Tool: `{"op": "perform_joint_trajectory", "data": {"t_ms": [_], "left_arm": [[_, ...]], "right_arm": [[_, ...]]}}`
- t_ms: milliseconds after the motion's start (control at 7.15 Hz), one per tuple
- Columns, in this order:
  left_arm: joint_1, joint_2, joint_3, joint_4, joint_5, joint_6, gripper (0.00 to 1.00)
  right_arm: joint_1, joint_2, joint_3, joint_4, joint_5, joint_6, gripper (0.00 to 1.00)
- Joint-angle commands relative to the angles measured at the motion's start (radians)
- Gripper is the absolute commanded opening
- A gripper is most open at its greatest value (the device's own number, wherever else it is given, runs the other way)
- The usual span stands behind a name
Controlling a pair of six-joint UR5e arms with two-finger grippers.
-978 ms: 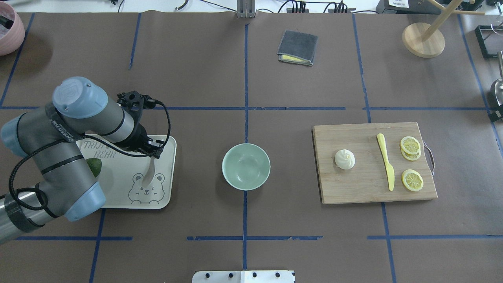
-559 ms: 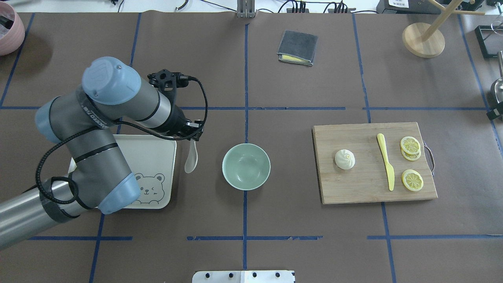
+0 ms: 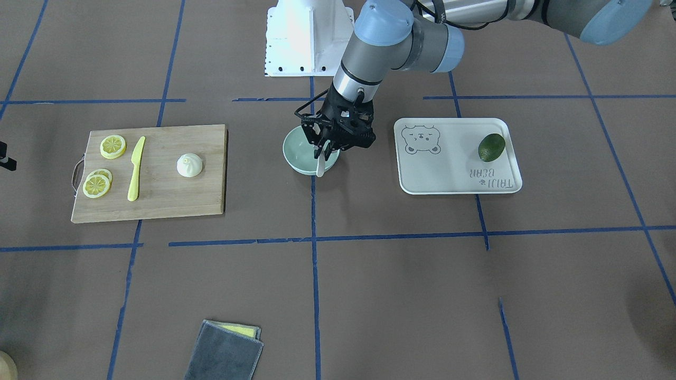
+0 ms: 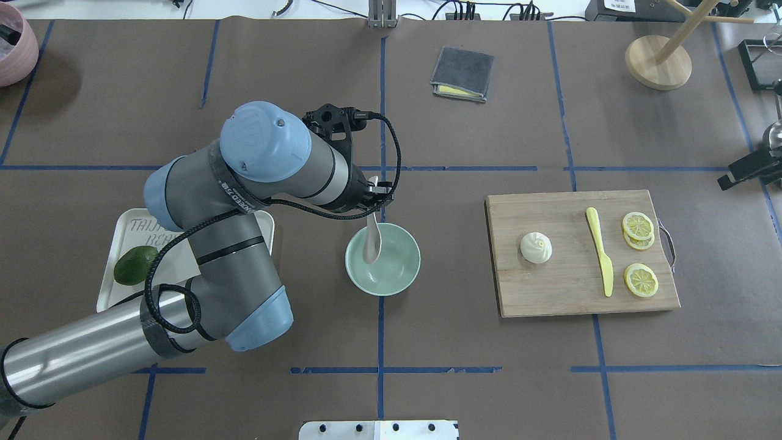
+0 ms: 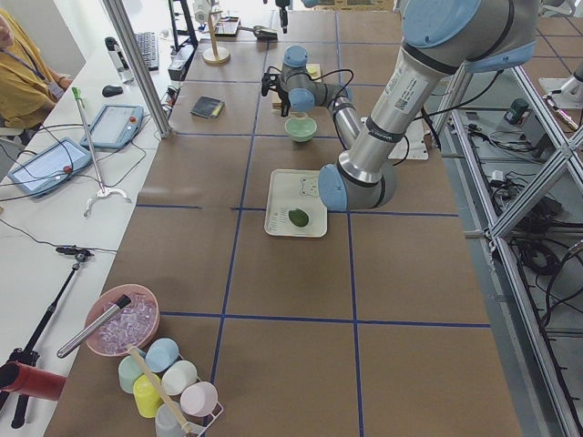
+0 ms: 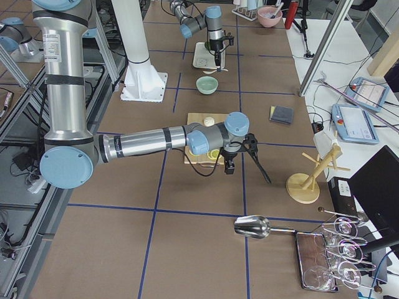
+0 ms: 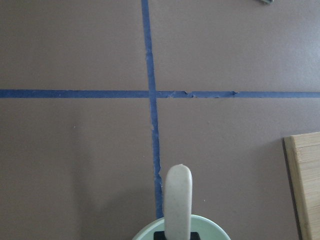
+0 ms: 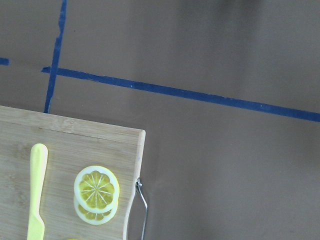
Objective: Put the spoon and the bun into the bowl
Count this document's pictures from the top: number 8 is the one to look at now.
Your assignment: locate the lemon slice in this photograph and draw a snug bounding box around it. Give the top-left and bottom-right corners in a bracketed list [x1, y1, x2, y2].
[73, 165, 120, 214]
[73, 196, 118, 226]

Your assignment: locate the metal wire board handle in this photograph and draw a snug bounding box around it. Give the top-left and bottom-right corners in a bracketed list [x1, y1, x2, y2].
[135, 177, 149, 240]

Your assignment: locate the bamboo cutting board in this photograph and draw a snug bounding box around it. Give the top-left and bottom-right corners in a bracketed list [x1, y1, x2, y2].
[0, 106, 146, 240]

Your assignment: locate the lower lemon slice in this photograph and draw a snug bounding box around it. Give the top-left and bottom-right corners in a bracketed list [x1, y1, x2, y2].
[73, 196, 118, 226]

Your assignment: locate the yellow plastic knife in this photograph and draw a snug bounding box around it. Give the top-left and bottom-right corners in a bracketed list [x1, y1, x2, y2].
[27, 143, 48, 240]

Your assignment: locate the upper lemon slice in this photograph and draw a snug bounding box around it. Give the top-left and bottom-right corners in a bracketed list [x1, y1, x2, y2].
[73, 165, 120, 214]

